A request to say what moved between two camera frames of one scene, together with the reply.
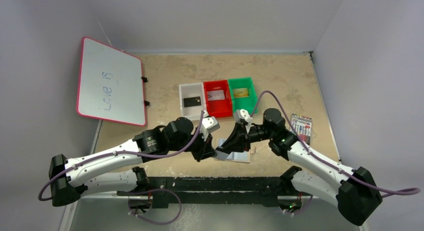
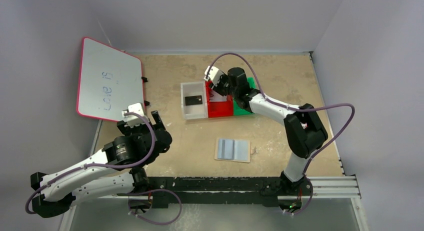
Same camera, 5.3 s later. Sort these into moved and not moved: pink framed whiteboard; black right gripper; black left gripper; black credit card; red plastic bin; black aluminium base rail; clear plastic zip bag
Moved: black right gripper; black left gripper
Not moved: black aluminium base rail; red plastic bin; clear plastic zip bag; pink framed whiteboard; black credit card
